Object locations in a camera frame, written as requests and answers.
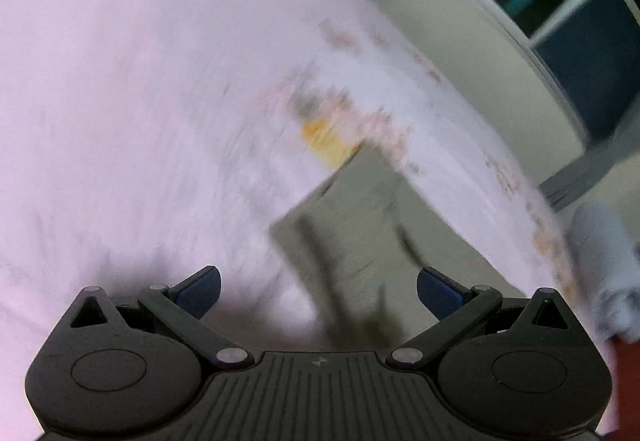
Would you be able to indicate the light blue folded duvet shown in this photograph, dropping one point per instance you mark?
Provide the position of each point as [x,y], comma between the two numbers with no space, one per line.
[607,271]

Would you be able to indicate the bed with pink floral sheet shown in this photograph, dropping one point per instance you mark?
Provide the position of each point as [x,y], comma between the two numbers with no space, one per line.
[125,121]

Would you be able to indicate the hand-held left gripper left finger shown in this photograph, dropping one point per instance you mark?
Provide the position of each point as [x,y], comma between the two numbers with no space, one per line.
[200,293]

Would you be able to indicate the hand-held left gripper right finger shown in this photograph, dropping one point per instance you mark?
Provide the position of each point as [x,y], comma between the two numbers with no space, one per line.
[439,293]

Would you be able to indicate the red-brown wooden headboard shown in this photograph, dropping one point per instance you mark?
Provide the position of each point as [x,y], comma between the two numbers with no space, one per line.
[629,391]

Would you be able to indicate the grey pants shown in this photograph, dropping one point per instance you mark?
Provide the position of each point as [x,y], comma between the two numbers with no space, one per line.
[360,231]

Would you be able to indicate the grey curtain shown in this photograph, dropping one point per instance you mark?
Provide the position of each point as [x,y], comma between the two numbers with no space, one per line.
[595,171]

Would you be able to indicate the sliding glass window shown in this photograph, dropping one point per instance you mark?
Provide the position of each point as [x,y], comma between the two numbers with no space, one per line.
[575,11]

